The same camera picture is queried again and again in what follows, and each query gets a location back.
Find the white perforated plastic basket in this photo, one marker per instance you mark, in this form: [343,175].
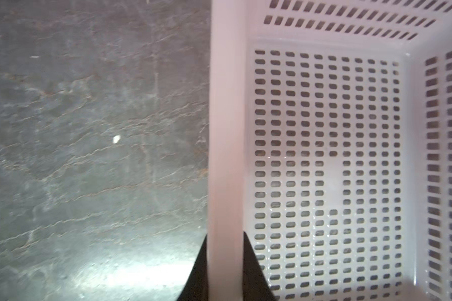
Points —
[331,149]

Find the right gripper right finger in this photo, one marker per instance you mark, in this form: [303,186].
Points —
[254,284]

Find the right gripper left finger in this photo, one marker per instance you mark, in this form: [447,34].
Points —
[196,287]

